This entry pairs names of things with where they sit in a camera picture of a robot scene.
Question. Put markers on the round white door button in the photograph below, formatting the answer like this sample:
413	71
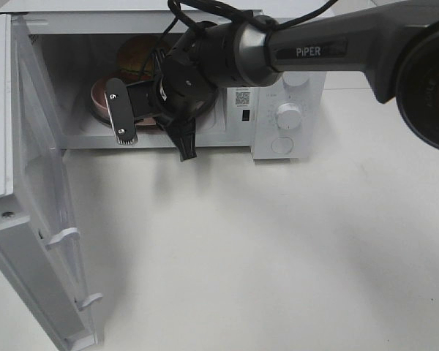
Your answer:
282	145

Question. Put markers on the white microwave oven body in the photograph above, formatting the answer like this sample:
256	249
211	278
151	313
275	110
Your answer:
74	48

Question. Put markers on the burger with lettuce and tomato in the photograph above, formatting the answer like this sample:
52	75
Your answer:
134	58

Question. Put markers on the glass microwave turntable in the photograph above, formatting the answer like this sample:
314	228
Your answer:
204	122

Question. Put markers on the upper white power knob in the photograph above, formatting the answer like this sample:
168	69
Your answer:
295	79

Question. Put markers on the white microwave door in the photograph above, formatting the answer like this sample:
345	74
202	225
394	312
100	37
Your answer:
40	253

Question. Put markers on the pink round plate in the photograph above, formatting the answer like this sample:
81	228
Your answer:
99	109

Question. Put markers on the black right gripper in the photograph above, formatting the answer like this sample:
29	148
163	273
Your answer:
175	97

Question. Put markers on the lower white timer knob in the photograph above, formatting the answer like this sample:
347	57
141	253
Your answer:
288	116

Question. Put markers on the white warning label sticker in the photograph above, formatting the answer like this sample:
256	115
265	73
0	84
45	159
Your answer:
244	97

